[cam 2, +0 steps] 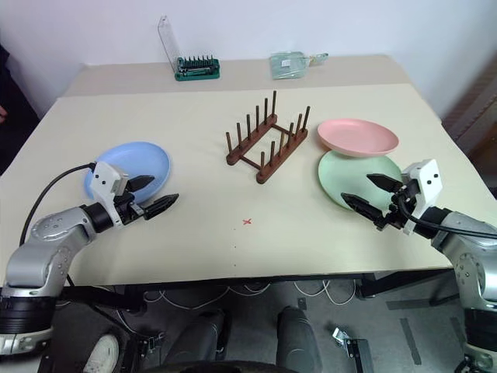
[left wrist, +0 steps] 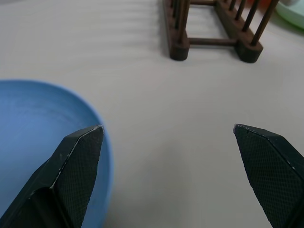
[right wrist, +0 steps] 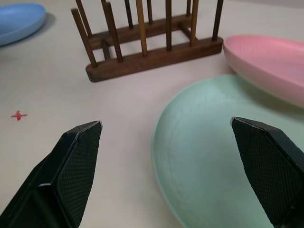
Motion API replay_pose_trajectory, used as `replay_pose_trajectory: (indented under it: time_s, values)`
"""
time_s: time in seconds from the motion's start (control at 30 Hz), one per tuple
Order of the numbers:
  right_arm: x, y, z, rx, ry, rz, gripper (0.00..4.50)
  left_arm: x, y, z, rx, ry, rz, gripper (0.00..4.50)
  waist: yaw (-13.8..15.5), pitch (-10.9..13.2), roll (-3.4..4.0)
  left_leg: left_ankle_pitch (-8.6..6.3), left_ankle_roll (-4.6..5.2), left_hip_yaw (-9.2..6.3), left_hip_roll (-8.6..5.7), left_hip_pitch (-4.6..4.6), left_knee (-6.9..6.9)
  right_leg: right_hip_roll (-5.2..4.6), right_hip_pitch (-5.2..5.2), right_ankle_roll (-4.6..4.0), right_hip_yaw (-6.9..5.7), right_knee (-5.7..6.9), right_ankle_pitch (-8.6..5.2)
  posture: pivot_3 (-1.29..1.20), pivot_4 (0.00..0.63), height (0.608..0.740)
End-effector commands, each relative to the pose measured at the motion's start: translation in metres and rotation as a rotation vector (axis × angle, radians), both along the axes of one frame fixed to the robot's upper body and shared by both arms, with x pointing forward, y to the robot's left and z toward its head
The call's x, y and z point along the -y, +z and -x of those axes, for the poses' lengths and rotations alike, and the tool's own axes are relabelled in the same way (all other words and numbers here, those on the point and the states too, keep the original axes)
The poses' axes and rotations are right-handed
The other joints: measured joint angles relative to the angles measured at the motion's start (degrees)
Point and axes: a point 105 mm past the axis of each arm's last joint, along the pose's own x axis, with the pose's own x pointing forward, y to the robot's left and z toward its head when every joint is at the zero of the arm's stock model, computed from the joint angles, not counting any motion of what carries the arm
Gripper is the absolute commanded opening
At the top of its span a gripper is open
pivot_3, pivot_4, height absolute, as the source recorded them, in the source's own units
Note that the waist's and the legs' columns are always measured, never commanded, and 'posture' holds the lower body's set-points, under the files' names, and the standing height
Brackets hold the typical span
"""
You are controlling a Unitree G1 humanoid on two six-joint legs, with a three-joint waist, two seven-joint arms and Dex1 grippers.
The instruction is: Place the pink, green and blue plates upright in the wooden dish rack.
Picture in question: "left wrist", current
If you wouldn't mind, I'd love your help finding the blue plate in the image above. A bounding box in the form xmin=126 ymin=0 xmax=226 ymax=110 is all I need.
xmin=0 ymin=79 xmax=115 ymax=228

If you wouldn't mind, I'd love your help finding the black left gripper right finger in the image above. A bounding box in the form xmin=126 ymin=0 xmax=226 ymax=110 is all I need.
xmin=232 ymin=123 xmax=304 ymax=228

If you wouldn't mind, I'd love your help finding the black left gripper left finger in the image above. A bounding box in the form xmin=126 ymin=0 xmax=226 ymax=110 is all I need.
xmin=0 ymin=124 xmax=105 ymax=228

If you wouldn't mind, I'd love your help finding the green plate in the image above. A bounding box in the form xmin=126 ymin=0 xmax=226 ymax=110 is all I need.
xmin=275 ymin=0 xmax=304 ymax=28

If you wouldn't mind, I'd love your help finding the brown wooden dish rack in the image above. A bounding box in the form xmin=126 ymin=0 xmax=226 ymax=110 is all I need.
xmin=162 ymin=0 xmax=279 ymax=64

